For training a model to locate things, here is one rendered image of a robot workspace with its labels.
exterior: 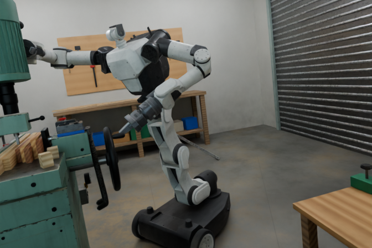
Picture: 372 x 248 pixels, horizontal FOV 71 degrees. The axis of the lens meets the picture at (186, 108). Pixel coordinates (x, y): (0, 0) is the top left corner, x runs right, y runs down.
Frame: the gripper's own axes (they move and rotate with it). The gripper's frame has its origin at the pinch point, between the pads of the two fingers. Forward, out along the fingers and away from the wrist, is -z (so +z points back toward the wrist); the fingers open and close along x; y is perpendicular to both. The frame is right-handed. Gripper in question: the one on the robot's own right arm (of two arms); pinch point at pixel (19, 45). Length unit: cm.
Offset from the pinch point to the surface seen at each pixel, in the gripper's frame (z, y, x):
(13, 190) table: -45, 43, 23
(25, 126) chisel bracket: -17.5, 29.4, 16.4
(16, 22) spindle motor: -16.1, -6.5, 0.2
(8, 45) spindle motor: -20.5, 2.5, 1.8
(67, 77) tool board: 319, 2, 3
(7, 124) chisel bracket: -17.5, 30.5, 10.6
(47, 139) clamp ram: -16.6, 31.9, 25.5
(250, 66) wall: 279, -139, 285
